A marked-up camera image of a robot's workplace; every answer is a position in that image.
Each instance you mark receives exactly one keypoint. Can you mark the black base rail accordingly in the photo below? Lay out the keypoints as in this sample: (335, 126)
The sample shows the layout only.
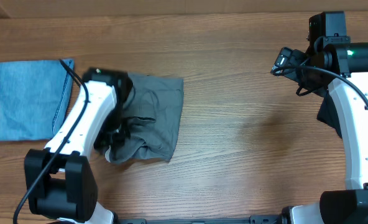
(202, 221)

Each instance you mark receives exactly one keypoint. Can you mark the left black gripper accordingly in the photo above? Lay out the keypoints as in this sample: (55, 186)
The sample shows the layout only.
(105, 143)

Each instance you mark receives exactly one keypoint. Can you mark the grey shorts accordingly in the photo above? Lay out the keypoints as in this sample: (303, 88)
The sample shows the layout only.
(152, 111)

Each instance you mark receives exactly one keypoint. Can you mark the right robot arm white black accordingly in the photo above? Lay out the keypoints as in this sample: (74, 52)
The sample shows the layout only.
(339, 74)

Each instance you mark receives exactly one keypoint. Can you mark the black garment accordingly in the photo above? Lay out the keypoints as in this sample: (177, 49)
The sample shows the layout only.
(328, 114)

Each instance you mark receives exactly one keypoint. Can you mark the folded blue denim garment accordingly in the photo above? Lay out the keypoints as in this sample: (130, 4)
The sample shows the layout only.
(34, 97)

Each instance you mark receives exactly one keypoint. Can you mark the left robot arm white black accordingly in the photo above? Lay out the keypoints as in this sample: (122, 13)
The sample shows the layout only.
(60, 183)

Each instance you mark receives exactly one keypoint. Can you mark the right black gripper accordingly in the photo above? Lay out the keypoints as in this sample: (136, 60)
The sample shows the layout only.
(328, 113)

